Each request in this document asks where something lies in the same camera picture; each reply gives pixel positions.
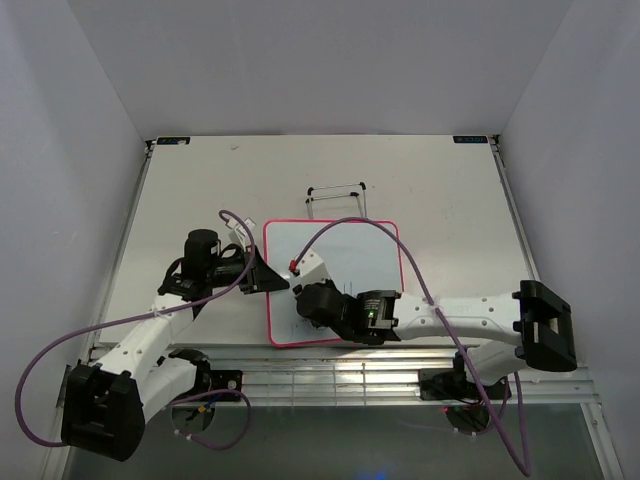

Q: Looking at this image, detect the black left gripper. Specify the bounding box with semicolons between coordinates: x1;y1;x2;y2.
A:
207;246;290;295

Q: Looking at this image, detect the pink-framed whiteboard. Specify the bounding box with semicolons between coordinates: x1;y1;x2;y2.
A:
263;219;404;348

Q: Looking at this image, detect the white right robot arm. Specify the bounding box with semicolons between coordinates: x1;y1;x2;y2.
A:
293;280;577;397

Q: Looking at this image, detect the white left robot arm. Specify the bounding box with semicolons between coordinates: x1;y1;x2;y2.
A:
61;229;289;461

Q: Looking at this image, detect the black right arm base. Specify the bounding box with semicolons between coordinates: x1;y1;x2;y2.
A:
418;352;495;436

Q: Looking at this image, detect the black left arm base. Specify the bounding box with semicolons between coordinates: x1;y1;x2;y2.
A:
168;348;243;399

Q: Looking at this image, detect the black metal whiteboard stand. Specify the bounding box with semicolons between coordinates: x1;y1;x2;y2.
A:
305;181;369;220

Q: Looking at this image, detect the left blue table label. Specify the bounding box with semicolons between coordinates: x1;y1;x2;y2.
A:
156;137;191;146

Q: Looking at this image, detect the blue table label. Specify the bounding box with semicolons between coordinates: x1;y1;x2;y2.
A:
156;137;191;146
453;135;488;144

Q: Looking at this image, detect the right blue table label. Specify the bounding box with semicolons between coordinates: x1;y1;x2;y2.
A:
453;135;488;144

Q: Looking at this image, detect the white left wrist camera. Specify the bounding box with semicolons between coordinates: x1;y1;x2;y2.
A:
226;217;256;249

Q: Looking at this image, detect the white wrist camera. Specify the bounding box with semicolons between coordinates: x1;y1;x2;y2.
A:
226;217;256;249
289;249;330;286

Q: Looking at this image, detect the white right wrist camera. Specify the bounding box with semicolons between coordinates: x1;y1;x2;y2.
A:
289;249;330;286

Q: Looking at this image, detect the aluminium table edge rail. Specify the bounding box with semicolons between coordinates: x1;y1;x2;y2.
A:
57;344;601;407

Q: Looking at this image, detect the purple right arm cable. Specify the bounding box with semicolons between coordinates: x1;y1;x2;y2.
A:
293;216;533;478

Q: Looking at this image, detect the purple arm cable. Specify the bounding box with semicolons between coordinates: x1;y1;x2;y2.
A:
293;216;533;478
14;209;255;450

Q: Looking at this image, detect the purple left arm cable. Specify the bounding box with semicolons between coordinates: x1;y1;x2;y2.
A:
14;209;255;450

